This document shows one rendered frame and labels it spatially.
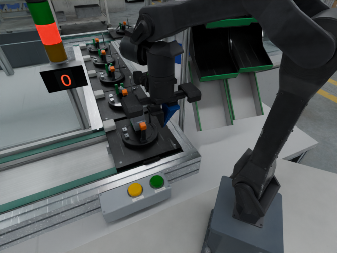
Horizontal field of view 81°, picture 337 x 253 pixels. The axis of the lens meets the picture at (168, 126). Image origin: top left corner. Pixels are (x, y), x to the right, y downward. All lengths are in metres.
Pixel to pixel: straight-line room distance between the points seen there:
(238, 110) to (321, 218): 0.45
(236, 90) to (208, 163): 0.32
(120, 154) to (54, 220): 0.27
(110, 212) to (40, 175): 0.32
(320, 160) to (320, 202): 1.55
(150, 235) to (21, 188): 0.45
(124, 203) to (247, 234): 0.33
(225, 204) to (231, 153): 0.41
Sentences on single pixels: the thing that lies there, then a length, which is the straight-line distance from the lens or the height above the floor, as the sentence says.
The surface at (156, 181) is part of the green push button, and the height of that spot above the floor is 0.97.
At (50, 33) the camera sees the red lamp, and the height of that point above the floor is 1.34.
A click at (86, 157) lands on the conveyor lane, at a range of 0.82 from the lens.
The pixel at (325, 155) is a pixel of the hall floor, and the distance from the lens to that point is 2.50.
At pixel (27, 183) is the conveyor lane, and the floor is 0.92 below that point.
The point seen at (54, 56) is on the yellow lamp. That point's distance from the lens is 0.68.
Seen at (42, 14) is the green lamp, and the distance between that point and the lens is 0.65.
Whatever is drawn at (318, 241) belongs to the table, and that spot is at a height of 0.86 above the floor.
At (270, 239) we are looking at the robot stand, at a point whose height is 1.06.
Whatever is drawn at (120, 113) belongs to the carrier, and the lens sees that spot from 0.89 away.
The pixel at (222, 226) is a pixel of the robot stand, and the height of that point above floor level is 1.06.
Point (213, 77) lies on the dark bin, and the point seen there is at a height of 1.21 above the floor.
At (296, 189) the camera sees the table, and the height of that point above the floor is 0.86.
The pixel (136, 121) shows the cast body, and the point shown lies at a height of 1.06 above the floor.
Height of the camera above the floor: 1.50
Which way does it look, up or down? 41 degrees down
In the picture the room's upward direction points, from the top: straight up
